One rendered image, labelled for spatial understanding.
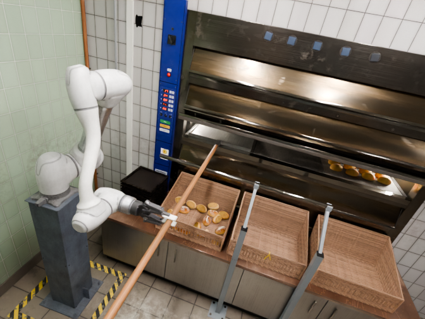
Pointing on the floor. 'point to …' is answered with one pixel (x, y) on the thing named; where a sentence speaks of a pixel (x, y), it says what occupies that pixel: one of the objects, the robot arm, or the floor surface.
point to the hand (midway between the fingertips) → (169, 219)
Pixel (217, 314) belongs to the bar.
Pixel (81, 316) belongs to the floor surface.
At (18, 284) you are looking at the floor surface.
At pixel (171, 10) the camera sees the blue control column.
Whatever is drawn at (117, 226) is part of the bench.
